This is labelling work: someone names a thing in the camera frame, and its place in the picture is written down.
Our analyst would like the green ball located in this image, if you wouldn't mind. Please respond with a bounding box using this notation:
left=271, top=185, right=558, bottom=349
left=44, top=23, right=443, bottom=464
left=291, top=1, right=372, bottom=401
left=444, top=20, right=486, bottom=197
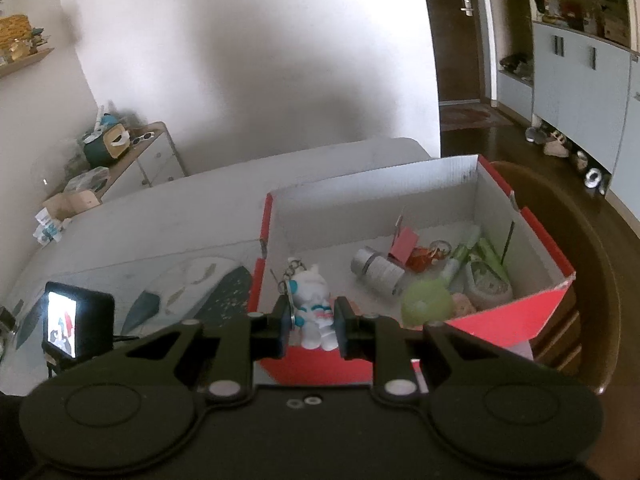
left=401, top=280, right=455, bottom=326

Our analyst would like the teal tissue box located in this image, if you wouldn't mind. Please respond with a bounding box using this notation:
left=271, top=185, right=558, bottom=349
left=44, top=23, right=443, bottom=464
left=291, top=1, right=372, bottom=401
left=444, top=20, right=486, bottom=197
left=82, top=125, right=132, bottom=167

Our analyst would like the white wall cabinet unit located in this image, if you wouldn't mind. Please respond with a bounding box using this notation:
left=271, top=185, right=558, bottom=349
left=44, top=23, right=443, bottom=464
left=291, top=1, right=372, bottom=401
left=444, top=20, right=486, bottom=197
left=480, top=0, right=640, bottom=201

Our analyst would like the brown door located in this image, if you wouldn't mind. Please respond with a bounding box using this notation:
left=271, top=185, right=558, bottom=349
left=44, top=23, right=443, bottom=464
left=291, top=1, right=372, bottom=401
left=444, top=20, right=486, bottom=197
left=417, top=0, right=493, bottom=106

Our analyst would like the beige cardboard box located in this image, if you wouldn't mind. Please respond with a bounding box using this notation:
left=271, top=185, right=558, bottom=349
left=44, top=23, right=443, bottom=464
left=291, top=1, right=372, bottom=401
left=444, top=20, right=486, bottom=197
left=42, top=189, right=103, bottom=222

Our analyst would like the yellow shelf ornament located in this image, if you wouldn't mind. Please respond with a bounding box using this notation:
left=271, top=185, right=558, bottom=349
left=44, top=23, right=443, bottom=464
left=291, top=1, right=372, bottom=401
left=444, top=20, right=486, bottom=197
left=0, top=14, right=35, bottom=48

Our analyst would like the red cardboard box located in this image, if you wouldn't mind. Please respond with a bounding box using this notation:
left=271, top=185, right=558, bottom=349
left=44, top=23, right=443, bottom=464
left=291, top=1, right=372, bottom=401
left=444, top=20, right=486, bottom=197
left=248, top=154, right=577, bottom=388

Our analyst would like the dark shoe pair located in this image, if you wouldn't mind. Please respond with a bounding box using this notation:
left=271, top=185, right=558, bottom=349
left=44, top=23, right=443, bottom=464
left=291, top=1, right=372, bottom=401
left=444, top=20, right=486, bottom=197
left=500, top=55, right=533, bottom=81

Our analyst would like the round patterned glass placemat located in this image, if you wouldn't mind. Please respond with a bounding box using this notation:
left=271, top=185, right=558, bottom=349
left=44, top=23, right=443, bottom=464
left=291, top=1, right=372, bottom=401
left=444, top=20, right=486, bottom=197
left=120, top=255, right=255, bottom=338

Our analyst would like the patterned door rug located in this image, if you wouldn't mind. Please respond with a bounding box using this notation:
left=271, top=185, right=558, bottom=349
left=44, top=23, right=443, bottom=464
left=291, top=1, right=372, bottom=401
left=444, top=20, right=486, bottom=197
left=439, top=104, right=516, bottom=132

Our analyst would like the red paper piece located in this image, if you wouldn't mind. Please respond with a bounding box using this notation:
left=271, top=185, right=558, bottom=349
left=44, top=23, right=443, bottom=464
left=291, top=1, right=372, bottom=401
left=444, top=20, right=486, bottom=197
left=389, top=212, right=420, bottom=263

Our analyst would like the wooden wall shelf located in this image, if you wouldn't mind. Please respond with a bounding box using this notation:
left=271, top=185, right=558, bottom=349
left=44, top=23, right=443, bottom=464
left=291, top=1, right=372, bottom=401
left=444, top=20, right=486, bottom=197
left=0, top=47, right=56, bottom=78

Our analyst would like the black and white sneaker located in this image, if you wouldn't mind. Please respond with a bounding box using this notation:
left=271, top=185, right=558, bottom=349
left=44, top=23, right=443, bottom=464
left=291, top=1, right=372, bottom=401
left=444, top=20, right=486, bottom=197
left=575, top=152, right=613, bottom=195

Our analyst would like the white bottle with silver cap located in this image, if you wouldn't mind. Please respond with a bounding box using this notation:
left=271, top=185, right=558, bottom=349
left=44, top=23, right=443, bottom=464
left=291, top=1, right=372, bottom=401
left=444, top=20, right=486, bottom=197
left=351, top=247, right=407, bottom=295

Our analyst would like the small orange toy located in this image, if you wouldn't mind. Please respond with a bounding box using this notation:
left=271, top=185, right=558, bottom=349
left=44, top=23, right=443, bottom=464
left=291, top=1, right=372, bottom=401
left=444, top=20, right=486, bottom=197
left=406, top=240, right=453, bottom=273

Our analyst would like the clear plastic bag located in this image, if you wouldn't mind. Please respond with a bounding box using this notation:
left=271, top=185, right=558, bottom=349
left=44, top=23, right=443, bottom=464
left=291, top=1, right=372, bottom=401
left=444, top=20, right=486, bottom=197
left=64, top=166, right=112, bottom=193

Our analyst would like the white sideboard with wooden top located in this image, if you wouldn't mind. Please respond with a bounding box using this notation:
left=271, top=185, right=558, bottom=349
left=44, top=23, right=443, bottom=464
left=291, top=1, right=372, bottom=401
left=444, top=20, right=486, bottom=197
left=65, top=121, right=187, bottom=203

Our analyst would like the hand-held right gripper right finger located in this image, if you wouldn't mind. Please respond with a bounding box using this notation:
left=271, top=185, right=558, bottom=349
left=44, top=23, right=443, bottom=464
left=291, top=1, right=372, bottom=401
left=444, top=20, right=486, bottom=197
left=334, top=296, right=583, bottom=403

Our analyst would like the white and green tube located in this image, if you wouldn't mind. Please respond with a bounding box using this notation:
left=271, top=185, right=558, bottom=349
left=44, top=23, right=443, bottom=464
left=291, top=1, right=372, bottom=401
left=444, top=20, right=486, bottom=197
left=439, top=225, right=482, bottom=286

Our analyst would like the beige shoe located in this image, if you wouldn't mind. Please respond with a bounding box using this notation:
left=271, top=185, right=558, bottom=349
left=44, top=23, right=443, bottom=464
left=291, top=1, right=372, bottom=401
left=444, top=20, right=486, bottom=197
left=542, top=132, right=571, bottom=158

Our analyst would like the white astronaut keychain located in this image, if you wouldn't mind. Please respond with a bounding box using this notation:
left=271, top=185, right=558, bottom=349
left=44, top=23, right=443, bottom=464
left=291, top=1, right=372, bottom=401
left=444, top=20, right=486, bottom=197
left=276, top=257, right=335, bottom=353

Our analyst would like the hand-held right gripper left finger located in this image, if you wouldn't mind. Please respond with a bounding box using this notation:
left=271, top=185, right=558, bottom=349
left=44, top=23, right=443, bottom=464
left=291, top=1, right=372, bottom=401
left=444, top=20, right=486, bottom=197
left=42, top=296, right=292, bottom=402

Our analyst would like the white and teal packet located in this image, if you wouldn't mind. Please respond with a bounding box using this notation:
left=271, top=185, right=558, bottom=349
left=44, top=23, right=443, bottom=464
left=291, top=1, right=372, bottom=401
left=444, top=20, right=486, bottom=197
left=34, top=212, right=71, bottom=247

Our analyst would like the wooden chair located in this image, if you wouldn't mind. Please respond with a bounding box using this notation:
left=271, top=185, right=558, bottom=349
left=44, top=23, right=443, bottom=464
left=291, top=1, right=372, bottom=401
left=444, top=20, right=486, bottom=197
left=487, top=160, right=626, bottom=393

